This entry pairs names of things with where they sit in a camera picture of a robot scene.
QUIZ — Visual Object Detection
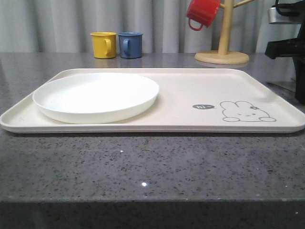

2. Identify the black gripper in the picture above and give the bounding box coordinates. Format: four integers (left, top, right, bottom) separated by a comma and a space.
265, 0, 305, 104

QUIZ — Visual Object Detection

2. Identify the wooden mug tree stand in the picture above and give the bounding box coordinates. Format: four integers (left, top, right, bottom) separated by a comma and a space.
194, 0, 253, 64

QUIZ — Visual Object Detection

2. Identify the yellow mug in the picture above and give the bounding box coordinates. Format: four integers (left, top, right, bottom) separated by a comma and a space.
91, 32, 117, 59

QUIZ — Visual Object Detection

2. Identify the blue mug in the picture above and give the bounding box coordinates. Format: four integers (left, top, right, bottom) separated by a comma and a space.
118, 32, 143, 59

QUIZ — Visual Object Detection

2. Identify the white round plate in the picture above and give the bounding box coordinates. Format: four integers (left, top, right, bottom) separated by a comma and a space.
32, 73, 159, 124

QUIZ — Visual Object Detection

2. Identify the grey window curtain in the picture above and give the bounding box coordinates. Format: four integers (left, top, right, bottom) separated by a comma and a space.
0, 0, 305, 54

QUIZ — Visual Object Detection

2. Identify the red mug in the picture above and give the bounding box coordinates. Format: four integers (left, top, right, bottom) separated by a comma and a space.
186, 0, 221, 31

